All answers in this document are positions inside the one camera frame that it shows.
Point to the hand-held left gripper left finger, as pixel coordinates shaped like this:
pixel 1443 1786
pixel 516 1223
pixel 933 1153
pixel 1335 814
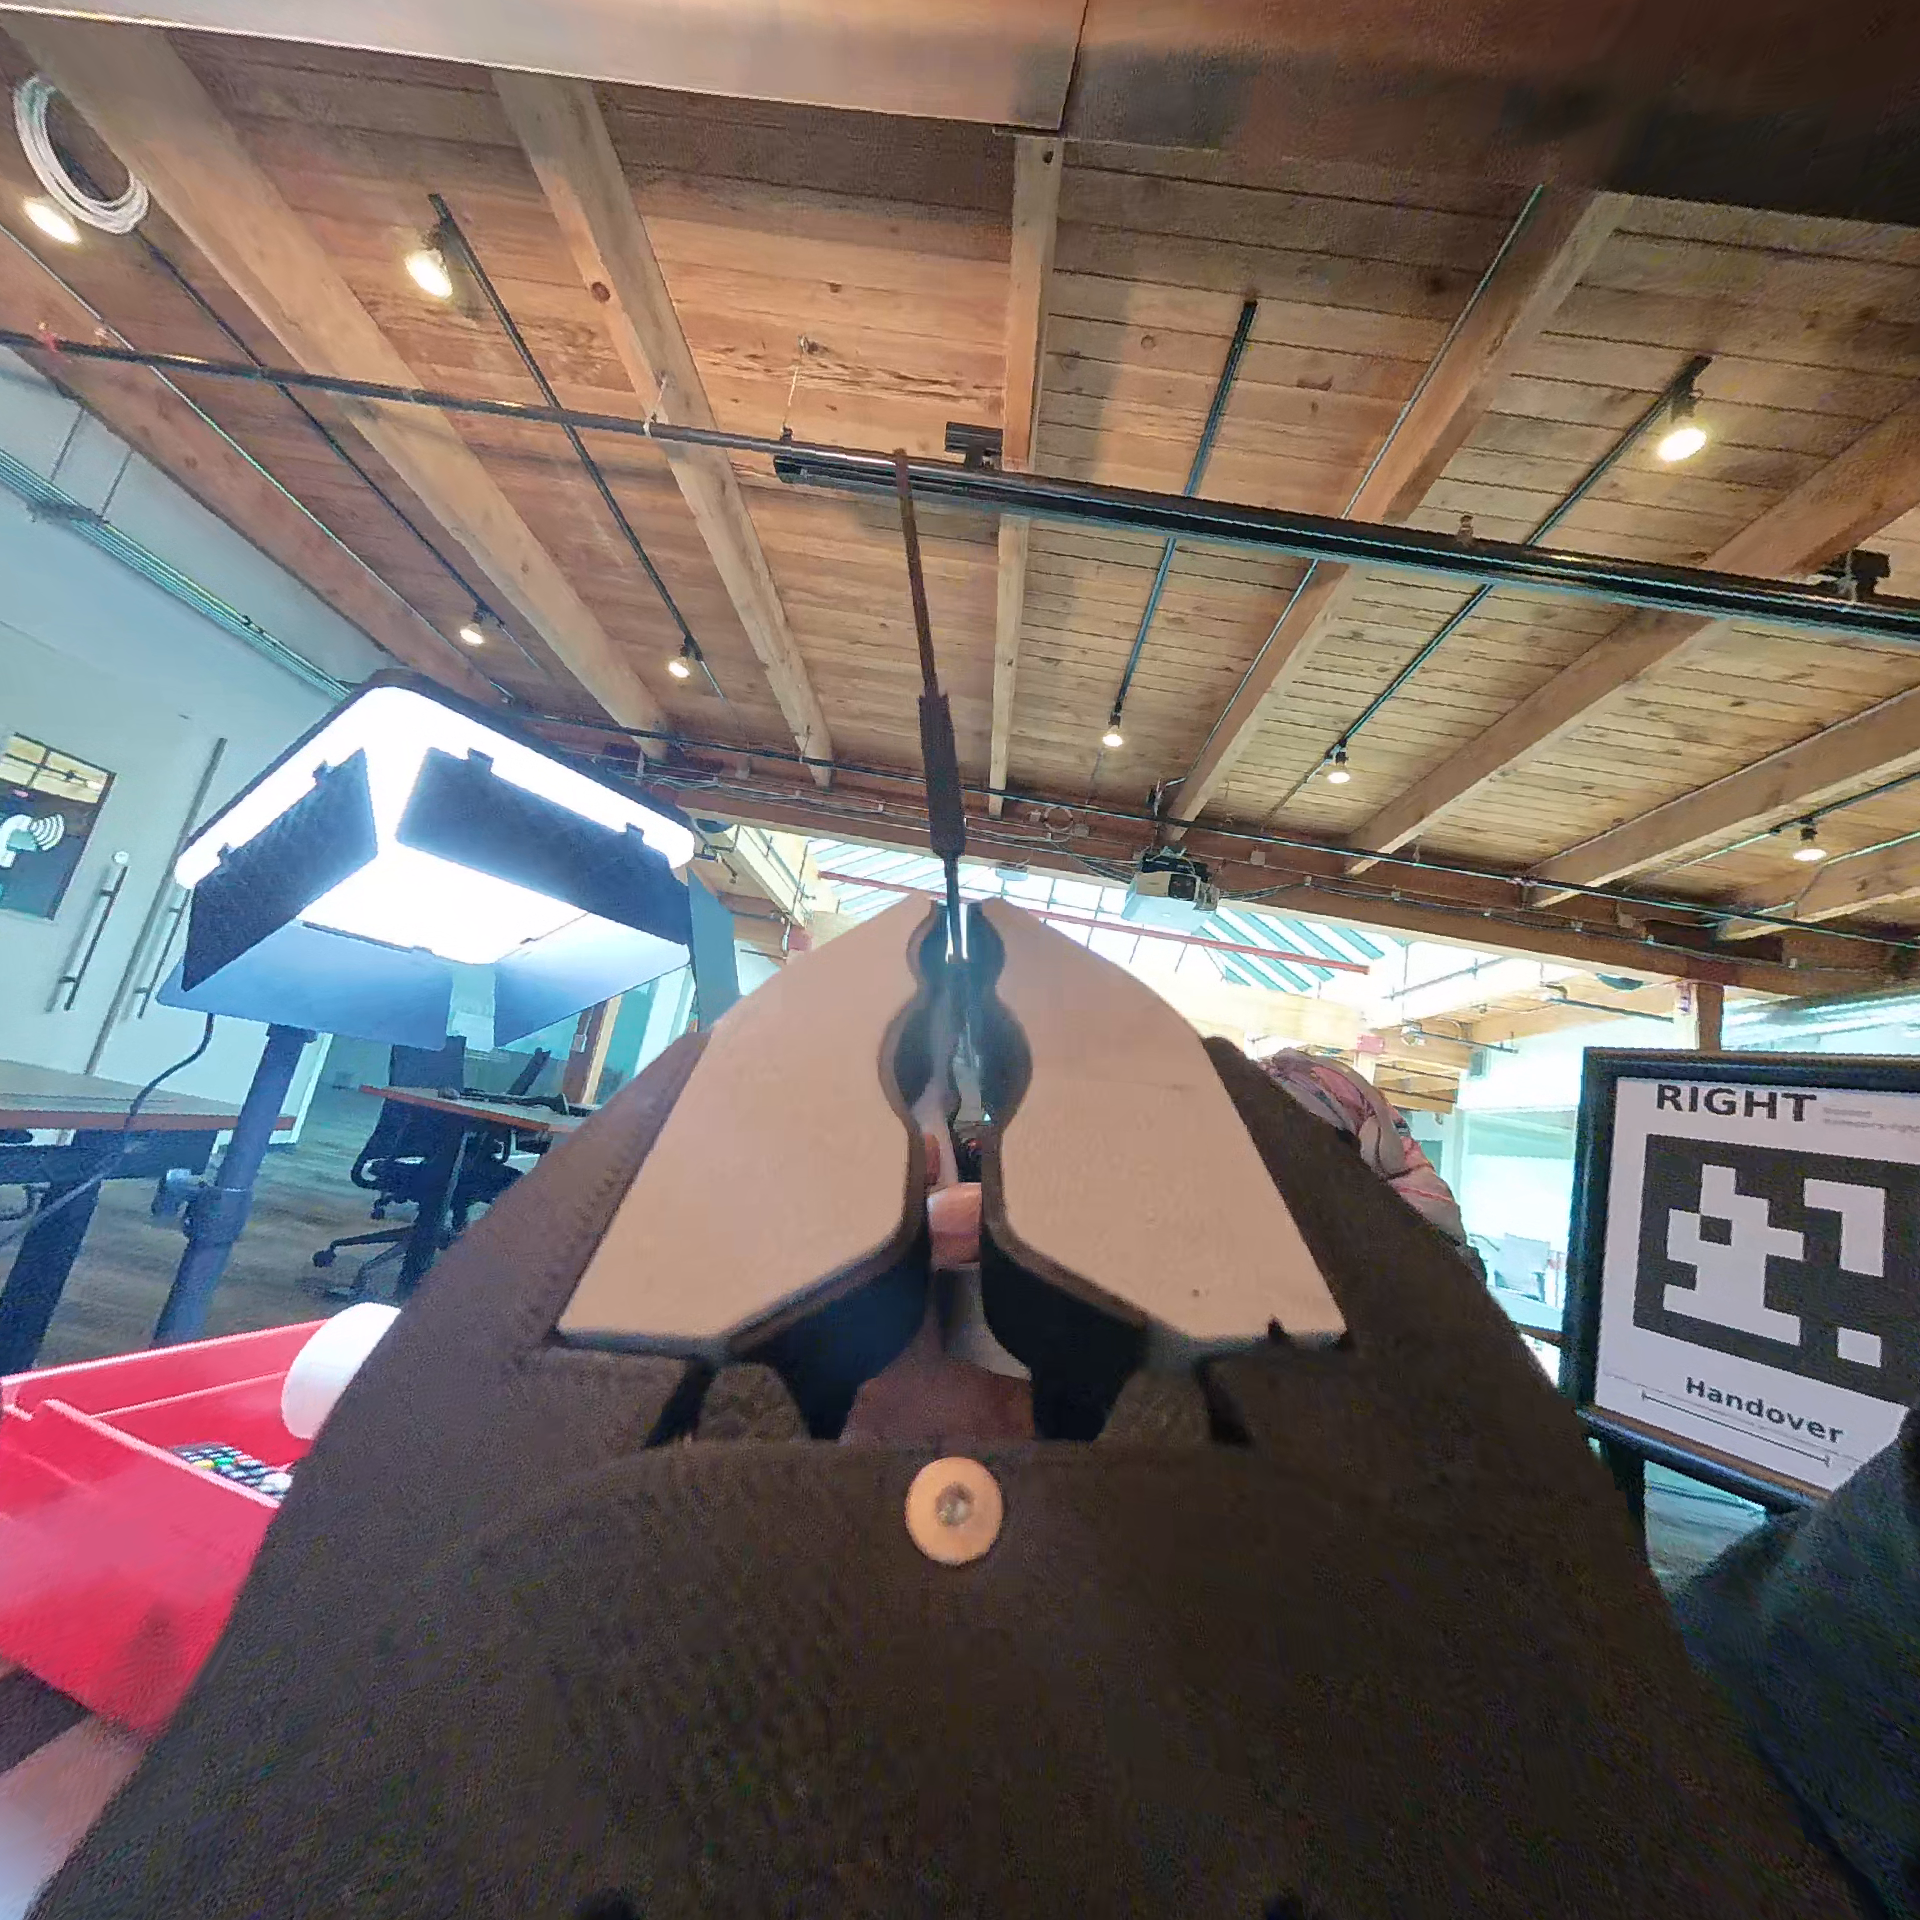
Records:
pixel 751 1156

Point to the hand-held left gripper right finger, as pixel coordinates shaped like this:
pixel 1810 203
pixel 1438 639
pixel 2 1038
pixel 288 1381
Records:
pixel 1156 1172

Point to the thin black rod tool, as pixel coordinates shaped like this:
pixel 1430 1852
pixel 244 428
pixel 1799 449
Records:
pixel 939 750

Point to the black bar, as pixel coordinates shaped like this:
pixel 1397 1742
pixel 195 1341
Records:
pixel 235 1471

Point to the red storage bin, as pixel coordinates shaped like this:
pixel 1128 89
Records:
pixel 119 1547

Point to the person's right hand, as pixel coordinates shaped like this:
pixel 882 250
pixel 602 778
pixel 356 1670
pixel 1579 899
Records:
pixel 954 1220

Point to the wooden office desk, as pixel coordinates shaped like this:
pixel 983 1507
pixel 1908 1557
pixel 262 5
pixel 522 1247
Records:
pixel 91 1110
pixel 482 1115

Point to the ceiling projector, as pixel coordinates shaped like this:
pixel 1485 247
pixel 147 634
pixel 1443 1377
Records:
pixel 1171 886

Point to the black office chair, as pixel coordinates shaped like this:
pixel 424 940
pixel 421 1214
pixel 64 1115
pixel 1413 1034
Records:
pixel 421 1172

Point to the studio light panel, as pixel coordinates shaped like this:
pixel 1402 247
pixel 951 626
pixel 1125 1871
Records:
pixel 435 902

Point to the black light stand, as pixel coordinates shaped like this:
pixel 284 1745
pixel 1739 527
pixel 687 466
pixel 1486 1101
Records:
pixel 224 1185

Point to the framed marker sign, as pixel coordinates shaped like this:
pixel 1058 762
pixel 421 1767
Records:
pixel 1756 1244

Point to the black ceiling rail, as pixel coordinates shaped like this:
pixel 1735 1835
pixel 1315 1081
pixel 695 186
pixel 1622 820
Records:
pixel 1349 543

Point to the phone icon wall panel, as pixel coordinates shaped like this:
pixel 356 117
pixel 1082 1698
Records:
pixel 54 826

